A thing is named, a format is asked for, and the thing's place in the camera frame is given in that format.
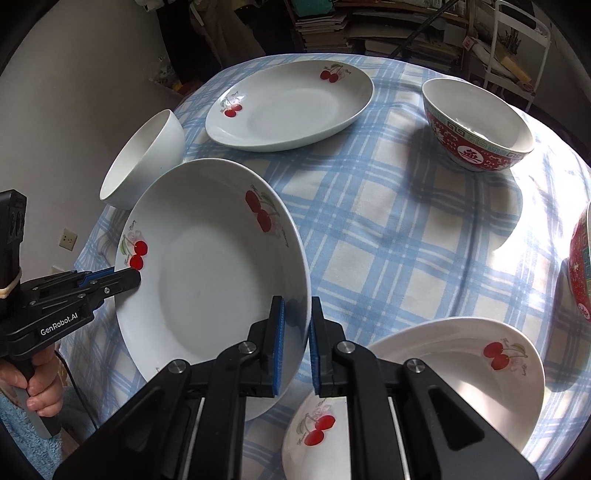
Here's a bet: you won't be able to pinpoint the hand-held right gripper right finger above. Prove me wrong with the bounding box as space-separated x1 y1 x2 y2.
310 296 539 480

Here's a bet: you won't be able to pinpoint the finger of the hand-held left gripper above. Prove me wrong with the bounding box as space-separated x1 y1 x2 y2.
21 267 116 301
28 269 141 324

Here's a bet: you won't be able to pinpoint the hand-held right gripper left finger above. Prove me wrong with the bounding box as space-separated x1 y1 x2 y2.
53 296 285 480

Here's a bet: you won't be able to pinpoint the white cherry print plate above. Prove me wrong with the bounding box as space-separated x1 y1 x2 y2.
281 317 546 480
115 158 312 422
205 61 375 153

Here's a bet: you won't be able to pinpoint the plain white bowl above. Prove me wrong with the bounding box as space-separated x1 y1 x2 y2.
100 109 186 210

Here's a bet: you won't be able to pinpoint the red patterned bowl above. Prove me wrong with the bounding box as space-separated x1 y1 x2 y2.
569 217 591 324
421 78 535 173

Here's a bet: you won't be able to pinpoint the person's left hand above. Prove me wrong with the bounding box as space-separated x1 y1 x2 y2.
0 356 64 419

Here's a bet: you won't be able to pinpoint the blue fuzzy cloth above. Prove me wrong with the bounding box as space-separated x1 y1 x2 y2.
0 392 93 480

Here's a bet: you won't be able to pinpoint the blue plaid tablecloth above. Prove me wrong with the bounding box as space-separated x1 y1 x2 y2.
60 53 591 480

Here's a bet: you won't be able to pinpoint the dark hanging clothes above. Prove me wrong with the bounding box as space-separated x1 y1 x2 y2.
157 0 287 84

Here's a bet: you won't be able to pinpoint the stack of books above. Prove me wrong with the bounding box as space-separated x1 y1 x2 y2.
295 9 349 51
286 0 467 70

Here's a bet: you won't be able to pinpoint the white metal rack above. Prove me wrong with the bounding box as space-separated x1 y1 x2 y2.
482 0 552 112

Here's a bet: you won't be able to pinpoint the black cable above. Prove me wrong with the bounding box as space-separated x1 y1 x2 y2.
54 350 100 432

